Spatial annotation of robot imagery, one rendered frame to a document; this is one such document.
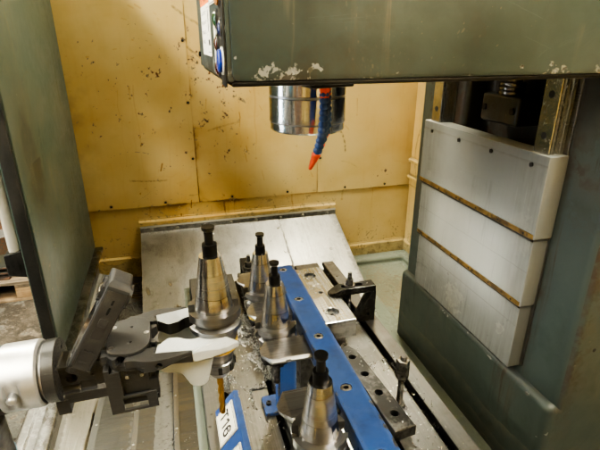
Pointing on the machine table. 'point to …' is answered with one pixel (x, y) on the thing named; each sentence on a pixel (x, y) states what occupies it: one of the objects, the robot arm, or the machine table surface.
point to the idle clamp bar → (381, 397)
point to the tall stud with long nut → (402, 377)
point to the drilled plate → (346, 322)
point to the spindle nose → (304, 110)
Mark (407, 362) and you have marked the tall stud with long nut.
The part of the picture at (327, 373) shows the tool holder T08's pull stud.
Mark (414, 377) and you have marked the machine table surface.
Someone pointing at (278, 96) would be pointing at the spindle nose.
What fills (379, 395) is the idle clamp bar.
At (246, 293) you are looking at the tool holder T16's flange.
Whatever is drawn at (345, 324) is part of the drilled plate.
